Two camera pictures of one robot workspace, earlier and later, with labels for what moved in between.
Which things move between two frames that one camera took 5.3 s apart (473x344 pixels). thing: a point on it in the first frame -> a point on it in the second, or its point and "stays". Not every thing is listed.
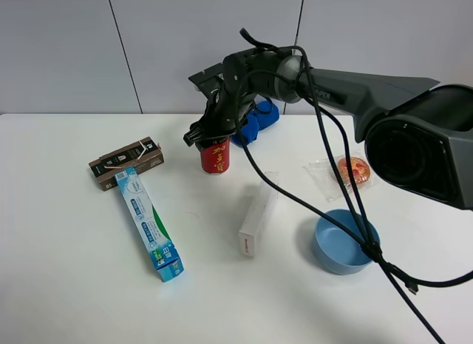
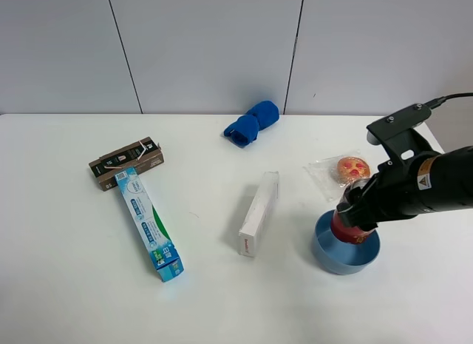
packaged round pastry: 324,173 stays
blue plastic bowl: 335,250 stays
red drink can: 216,158 -> 341,228
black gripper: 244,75 -> 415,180
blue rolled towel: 264,114 stays
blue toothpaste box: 153,231 stays
